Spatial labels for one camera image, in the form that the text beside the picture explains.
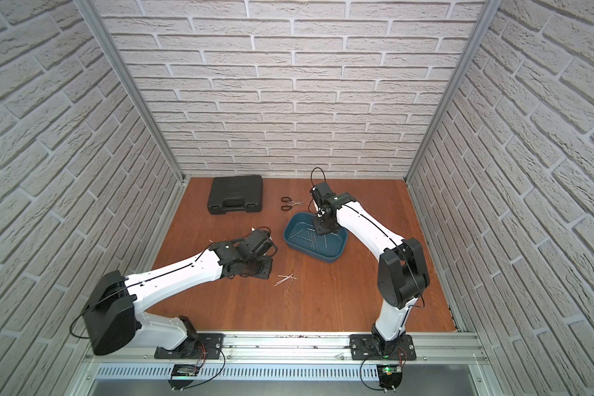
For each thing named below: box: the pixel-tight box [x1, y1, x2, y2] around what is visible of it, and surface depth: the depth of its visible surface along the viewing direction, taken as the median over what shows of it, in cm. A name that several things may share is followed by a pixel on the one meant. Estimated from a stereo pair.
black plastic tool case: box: [207, 174, 264, 215], surface depth 109 cm
